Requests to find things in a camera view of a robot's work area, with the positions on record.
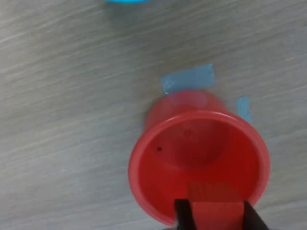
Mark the red wooden cube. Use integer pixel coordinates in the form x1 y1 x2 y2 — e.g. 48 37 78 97
186 182 245 230

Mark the blue tape piece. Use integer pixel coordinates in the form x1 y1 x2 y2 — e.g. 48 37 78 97
160 63 215 95
236 96 253 124

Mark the red plastic cup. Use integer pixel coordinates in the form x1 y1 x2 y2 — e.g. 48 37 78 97
127 90 271 227

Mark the blue plastic cup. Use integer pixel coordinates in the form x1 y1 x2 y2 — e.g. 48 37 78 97
103 0 154 4

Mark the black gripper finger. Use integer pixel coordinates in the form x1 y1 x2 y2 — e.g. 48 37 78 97
243 200 271 230
174 198 198 230

